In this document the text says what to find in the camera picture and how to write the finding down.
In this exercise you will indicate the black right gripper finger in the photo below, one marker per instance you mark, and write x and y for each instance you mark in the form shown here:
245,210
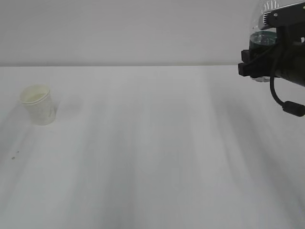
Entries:
256,71
248,55

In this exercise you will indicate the clear water bottle green label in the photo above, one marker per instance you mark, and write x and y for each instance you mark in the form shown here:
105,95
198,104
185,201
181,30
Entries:
261,40

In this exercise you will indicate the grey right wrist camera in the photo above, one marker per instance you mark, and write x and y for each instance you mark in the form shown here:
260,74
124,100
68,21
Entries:
286,15

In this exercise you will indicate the white paper cup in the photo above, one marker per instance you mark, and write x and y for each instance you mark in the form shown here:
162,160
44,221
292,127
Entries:
36,99

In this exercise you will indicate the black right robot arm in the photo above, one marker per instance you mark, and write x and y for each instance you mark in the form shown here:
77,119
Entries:
278,47

